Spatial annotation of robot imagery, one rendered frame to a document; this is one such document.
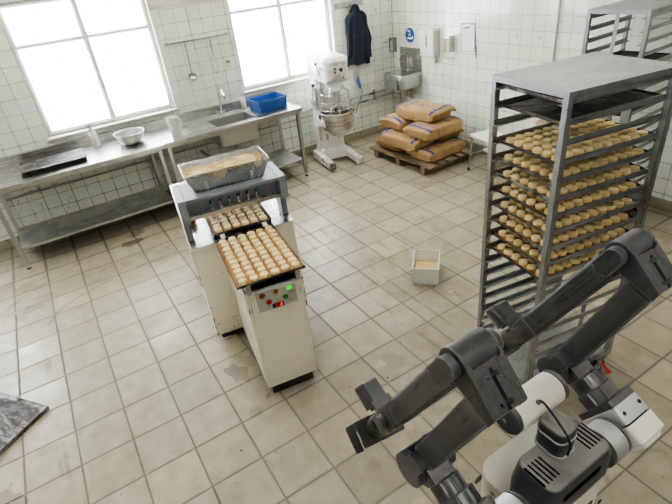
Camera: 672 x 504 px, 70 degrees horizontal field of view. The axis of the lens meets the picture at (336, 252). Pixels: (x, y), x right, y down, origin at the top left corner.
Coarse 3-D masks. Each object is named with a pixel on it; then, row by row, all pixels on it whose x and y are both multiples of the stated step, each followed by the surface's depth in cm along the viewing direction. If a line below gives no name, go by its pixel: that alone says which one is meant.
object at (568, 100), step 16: (560, 128) 200; (560, 144) 203; (560, 160) 205; (560, 176) 210; (544, 240) 229; (544, 256) 232; (544, 272) 236; (544, 288) 242; (528, 352) 267; (528, 368) 271
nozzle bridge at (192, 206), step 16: (272, 176) 320; (176, 192) 314; (192, 192) 311; (208, 192) 308; (224, 192) 308; (240, 192) 321; (272, 192) 331; (192, 208) 313; (208, 208) 317; (224, 208) 317; (192, 240) 325
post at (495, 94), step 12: (492, 84) 231; (492, 96) 234; (492, 108) 236; (492, 120) 239; (492, 132) 241; (492, 144) 245; (492, 168) 252; (492, 180) 256; (480, 276) 290; (480, 288) 294; (480, 300) 298; (480, 312) 302; (480, 324) 307
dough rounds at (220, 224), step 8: (248, 208) 342; (256, 208) 341; (216, 216) 341; (232, 216) 334; (240, 216) 333; (248, 216) 331; (256, 216) 334; (264, 216) 328; (216, 224) 326; (224, 224) 325; (232, 224) 327; (240, 224) 326; (216, 232) 319
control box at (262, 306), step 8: (288, 280) 274; (264, 288) 269; (272, 288) 269; (280, 288) 271; (256, 296) 267; (272, 296) 271; (280, 296) 273; (288, 296) 275; (296, 296) 278; (256, 304) 270; (264, 304) 271; (272, 304) 273
